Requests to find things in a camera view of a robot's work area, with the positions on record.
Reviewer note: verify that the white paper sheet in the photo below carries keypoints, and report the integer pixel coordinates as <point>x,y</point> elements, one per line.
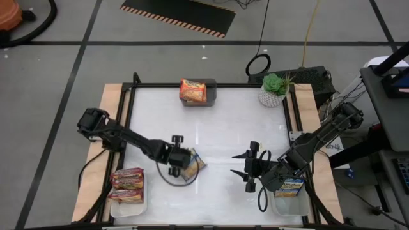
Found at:
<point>337,150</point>

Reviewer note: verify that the green succulent in white pot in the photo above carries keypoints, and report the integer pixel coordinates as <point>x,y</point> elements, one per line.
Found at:
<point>274,84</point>

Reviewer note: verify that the small blue object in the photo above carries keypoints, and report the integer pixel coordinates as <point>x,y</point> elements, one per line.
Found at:
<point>350,173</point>

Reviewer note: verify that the black diagonal pole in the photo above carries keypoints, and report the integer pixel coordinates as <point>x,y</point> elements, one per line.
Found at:
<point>393,57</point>

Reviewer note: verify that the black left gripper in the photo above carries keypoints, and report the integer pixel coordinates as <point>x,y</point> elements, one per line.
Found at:
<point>180,158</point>

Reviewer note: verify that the black hazard-striped floor mat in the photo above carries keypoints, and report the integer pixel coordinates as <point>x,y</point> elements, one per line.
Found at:
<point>179,12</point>

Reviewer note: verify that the black perforated computer case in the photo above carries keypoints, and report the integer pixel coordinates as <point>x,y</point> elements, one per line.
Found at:
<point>306,78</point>

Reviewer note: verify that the black monitor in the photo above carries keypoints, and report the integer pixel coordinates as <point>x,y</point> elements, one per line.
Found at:
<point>388,87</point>

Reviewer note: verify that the grey desk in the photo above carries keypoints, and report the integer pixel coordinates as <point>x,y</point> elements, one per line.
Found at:
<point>390,124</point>

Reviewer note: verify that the orange shop vacuum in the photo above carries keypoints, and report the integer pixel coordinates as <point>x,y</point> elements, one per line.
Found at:
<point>9,14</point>

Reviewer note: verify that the grey plastic bin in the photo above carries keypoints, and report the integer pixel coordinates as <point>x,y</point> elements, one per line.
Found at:
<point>211,96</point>

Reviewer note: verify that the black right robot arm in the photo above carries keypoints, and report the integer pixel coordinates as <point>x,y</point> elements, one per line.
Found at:
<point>319,137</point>

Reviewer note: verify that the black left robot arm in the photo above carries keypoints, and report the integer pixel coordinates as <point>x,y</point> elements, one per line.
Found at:
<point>134,140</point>

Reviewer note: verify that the blue soy sauce ramen pack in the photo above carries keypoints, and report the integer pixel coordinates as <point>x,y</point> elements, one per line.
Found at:
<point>289,188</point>
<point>195,166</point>

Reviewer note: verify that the black keyboard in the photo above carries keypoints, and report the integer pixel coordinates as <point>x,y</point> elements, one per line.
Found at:
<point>403,175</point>

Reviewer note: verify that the orange chicken ramen pack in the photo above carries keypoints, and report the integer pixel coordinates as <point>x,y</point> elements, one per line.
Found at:
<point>192,91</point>

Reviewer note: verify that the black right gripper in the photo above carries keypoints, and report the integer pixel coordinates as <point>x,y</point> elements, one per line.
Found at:
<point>262,169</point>

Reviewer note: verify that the black metal table frame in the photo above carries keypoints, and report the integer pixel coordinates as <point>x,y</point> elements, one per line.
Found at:
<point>128,85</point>

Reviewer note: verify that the white rectangular tray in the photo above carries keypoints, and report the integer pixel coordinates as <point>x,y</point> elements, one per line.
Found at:
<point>128,211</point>
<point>290,206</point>

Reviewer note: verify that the black desk leg beam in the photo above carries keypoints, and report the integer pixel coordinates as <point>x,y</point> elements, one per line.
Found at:
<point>358,153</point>

